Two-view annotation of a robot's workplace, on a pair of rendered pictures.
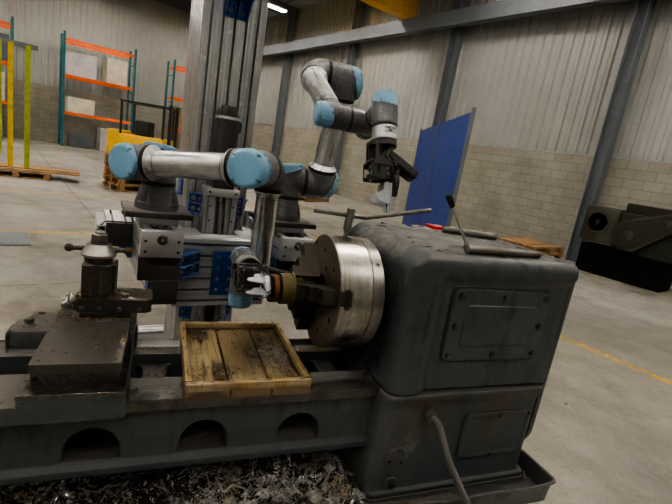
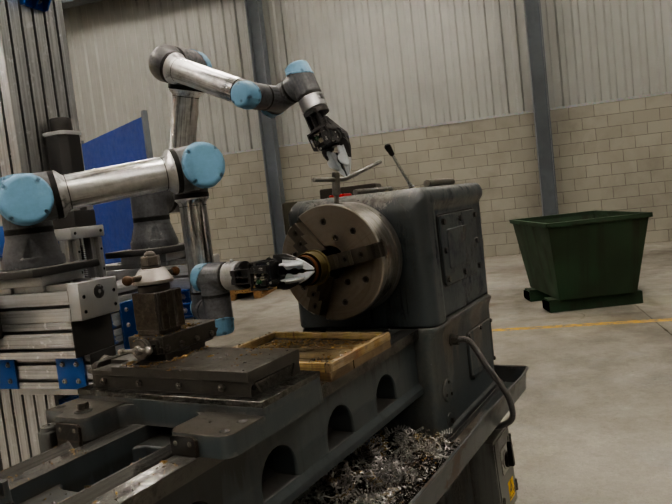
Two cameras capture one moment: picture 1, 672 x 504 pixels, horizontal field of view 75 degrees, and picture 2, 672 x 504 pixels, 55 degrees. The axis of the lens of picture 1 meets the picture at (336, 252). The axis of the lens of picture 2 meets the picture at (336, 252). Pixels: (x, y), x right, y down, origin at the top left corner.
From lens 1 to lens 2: 1.10 m
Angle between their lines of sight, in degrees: 37
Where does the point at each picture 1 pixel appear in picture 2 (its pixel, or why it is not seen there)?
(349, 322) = (389, 270)
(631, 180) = (308, 166)
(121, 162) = (28, 199)
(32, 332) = (106, 410)
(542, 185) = (217, 198)
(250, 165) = (210, 159)
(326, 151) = not seen: hidden behind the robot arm
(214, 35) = (15, 30)
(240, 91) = (57, 99)
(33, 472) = not seen: outside the picture
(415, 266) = (418, 200)
